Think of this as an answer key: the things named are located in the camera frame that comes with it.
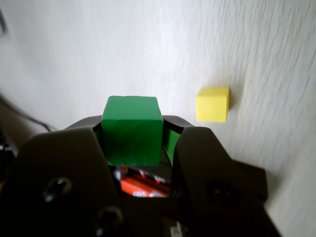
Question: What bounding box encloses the green wooden cube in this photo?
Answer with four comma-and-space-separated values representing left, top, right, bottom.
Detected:
101, 95, 164, 166

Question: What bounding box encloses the long black table cable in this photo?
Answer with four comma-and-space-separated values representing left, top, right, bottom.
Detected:
0, 93, 57, 132

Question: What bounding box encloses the yellow wooden cube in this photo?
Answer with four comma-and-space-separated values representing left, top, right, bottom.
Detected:
196, 86, 231, 123

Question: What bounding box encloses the orange white matchbox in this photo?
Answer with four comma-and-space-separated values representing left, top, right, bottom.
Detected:
120, 165, 173, 198

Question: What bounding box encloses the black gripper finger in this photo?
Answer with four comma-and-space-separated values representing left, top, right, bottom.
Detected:
7, 115, 124, 237
161, 115, 283, 237

